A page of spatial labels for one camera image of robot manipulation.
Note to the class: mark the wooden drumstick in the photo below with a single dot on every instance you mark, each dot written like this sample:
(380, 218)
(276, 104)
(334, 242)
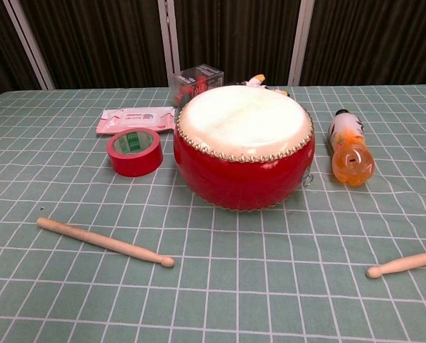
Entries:
(402, 263)
(102, 241)

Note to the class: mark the small red drum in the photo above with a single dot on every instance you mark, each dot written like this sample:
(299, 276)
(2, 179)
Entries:
(241, 178)

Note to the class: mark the red tape roll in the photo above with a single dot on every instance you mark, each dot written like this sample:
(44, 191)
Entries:
(134, 166)

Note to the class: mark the clear box with red pieces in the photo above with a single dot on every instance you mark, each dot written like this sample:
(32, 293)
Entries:
(198, 80)

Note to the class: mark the pink wet wipes pack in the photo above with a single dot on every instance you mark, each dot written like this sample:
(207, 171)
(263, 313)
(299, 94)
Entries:
(134, 116)

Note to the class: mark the black-headed plush doll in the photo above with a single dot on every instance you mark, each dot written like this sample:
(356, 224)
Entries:
(257, 80)

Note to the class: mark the green checked tablecloth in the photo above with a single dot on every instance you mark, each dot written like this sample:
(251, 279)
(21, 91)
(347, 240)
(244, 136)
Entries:
(213, 303)

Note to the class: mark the orange drink bottle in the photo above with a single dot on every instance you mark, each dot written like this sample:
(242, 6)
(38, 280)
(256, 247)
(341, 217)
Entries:
(352, 164)

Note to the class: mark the white partition post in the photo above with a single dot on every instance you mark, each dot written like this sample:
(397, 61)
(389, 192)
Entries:
(301, 43)
(169, 43)
(32, 46)

